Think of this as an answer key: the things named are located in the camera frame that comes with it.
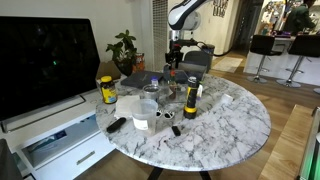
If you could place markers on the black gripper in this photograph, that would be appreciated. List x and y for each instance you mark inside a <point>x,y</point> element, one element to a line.
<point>174,52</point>

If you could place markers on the small bottle with blue cap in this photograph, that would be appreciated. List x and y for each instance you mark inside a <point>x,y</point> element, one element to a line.
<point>154,81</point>

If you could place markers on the yellow-lidded vitamin bottle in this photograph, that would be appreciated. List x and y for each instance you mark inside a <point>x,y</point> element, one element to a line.
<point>108,90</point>

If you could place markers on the dark grey chair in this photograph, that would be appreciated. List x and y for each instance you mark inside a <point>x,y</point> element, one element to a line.
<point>197,57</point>

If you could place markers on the orange packet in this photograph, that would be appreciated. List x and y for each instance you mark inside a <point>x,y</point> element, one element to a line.
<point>140,62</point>

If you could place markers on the dark grey notebook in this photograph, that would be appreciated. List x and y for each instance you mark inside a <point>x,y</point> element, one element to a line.
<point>141,79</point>

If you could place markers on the metal-rimmed glass jar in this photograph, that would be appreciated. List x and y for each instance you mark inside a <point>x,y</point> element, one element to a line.
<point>151,92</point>

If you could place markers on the black and yellow flashlight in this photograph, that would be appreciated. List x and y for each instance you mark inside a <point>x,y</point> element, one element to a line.
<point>191,98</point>

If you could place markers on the black trash can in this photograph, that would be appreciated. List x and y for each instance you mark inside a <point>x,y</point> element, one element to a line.
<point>210,50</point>

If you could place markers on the white-framed sunglasses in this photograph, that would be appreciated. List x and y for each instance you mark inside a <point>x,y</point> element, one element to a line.
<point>165,114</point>

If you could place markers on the green potted plant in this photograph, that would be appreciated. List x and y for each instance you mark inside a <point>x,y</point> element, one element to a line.
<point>123,50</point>

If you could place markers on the beige floor rug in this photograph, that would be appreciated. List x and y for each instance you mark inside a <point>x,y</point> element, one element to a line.
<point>228,64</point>

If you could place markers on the clear plastic measuring cup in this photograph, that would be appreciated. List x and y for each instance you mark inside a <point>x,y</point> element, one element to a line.
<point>144,115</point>

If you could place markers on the white paper napkin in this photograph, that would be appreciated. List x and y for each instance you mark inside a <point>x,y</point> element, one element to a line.
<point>126,106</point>

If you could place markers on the small white translucent cup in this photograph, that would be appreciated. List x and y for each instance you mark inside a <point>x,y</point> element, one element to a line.
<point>227,99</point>

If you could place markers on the brown cardboard box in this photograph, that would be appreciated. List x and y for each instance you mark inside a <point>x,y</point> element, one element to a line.
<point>107,70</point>

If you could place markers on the small black rectangular device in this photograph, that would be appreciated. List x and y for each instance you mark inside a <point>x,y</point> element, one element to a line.
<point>176,130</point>

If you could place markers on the white bar counter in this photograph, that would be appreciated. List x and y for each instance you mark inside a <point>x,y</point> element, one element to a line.
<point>250,63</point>

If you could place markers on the black remote control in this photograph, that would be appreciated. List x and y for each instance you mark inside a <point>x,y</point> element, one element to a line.
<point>116,125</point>

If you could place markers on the black bar stool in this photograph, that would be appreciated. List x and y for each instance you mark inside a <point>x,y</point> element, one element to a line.
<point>265,45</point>
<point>305,46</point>

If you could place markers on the large black television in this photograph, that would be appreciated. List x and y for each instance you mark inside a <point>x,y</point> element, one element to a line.
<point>43,63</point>

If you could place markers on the person in green jacket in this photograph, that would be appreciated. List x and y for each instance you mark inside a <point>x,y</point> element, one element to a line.
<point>298,18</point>

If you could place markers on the white television cabinet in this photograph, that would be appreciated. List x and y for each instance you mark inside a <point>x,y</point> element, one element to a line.
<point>60,140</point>

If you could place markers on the light wooden bench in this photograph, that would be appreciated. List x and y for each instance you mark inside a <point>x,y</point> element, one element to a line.
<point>283,150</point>

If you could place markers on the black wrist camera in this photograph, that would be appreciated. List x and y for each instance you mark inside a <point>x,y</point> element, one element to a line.
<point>185,42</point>

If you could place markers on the white louvered wall panel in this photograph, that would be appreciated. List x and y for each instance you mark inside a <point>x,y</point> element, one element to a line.
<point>160,36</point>

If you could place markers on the wall picture collage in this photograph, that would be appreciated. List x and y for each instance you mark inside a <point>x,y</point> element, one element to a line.
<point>220,8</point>

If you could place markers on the metal post with green glow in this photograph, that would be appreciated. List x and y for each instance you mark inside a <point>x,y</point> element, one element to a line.
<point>311,153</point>

